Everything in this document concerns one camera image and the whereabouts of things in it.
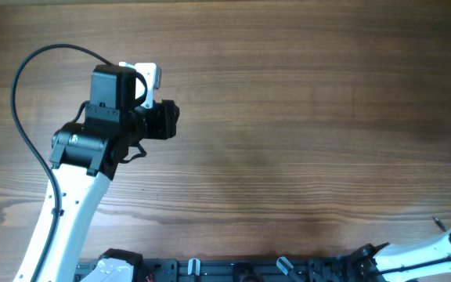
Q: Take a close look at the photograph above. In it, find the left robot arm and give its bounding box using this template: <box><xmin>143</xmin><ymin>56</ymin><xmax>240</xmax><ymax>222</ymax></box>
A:
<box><xmin>15</xmin><ymin>62</ymin><xmax>179</xmax><ymax>281</ymax></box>

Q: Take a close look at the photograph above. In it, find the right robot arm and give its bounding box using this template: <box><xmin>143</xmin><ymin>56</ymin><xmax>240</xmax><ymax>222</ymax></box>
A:
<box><xmin>353</xmin><ymin>229</ymin><xmax>451</xmax><ymax>282</ymax></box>

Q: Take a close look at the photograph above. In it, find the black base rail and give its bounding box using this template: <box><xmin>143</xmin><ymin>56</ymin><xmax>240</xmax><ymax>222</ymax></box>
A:
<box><xmin>74</xmin><ymin>257</ymin><xmax>386</xmax><ymax>282</ymax></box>

